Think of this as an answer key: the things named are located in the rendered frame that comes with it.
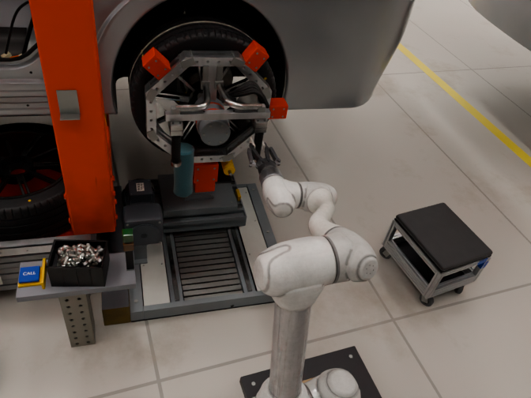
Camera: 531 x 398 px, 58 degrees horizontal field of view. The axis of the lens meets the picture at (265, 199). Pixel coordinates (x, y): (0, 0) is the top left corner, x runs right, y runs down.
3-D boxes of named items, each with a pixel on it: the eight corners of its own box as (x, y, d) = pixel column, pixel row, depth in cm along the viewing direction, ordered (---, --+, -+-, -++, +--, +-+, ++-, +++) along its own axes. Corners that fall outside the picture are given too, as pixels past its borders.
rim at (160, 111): (227, 9, 213) (124, 55, 216) (238, 32, 197) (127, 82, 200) (262, 97, 250) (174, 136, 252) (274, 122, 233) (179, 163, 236)
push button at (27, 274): (40, 268, 187) (39, 264, 185) (39, 283, 182) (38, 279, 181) (20, 271, 185) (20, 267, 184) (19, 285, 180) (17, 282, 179)
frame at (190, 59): (257, 152, 241) (274, 50, 204) (261, 160, 236) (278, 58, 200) (146, 157, 226) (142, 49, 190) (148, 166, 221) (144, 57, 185)
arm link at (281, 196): (257, 193, 187) (288, 195, 192) (266, 222, 176) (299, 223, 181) (264, 172, 180) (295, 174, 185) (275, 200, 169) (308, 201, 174)
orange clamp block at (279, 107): (263, 110, 226) (281, 110, 228) (267, 119, 220) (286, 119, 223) (265, 97, 221) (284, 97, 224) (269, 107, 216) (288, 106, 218)
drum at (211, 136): (221, 118, 222) (224, 92, 213) (231, 147, 207) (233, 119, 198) (190, 120, 218) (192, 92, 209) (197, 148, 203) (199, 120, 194)
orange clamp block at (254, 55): (251, 64, 208) (265, 48, 204) (255, 73, 202) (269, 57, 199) (239, 55, 203) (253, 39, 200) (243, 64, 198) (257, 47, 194)
